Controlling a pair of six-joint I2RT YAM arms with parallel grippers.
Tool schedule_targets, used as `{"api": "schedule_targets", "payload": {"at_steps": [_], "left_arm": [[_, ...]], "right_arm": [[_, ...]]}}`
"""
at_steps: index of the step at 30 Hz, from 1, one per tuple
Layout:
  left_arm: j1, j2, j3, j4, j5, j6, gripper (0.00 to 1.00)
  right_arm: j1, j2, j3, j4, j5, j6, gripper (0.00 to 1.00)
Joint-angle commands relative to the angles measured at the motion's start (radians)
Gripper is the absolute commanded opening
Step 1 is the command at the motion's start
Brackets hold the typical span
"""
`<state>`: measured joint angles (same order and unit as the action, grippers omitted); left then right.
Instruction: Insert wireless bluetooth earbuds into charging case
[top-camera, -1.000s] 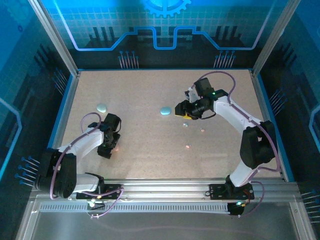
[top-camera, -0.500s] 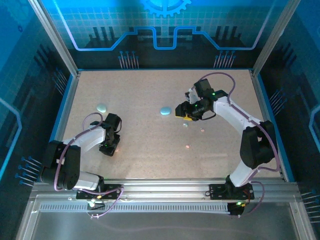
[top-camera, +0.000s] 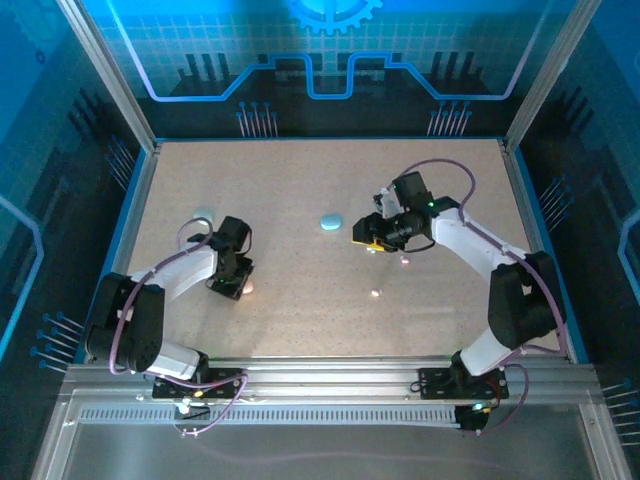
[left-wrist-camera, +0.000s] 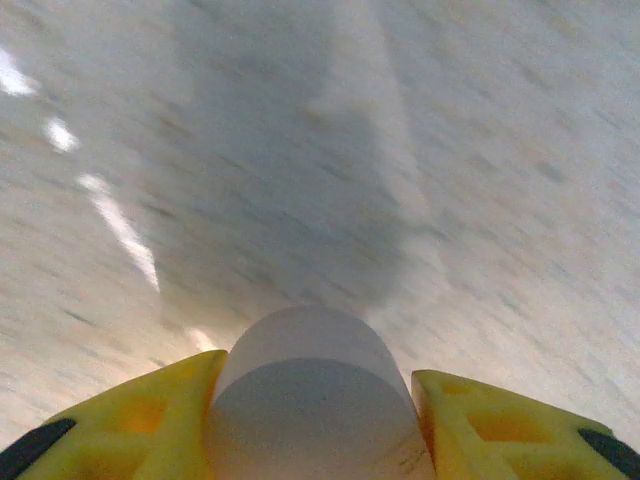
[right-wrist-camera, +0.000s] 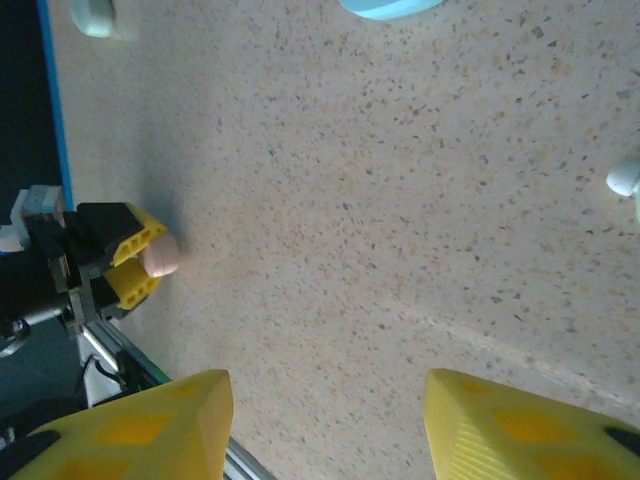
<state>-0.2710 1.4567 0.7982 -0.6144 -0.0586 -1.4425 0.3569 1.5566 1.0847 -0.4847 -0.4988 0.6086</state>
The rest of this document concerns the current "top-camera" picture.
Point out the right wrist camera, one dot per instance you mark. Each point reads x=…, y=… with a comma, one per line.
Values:
x=387, y=205

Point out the aluminium frame post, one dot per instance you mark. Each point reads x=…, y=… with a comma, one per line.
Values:
x=111, y=75
x=550, y=75

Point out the aluminium mounting beam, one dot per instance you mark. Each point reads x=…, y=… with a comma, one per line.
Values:
x=325, y=375

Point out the aluminium side rail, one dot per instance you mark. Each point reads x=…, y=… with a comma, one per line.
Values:
x=125, y=250
x=525, y=200

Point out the black controller box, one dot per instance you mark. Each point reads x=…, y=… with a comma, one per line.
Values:
x=472, y=420

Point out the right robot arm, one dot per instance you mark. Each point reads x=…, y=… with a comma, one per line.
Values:
x=525, y=305

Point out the pink earbud charging case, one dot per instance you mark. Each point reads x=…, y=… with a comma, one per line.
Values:
x=248, y=288

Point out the blue earbud charging case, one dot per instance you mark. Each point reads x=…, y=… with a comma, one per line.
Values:
x=331, y=222

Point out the small LED connector module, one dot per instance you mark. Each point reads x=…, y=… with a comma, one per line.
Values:
x=186, y=407

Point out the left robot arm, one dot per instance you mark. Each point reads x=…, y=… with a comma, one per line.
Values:
x=135, y=330

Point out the grey metal tray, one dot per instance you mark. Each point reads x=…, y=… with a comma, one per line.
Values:
x=320, y=450

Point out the mint green earbud charging case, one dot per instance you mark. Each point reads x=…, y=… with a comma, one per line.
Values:
x=203, y=214

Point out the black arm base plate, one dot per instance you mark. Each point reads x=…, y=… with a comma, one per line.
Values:
x=227, y=387
x=435, y=384

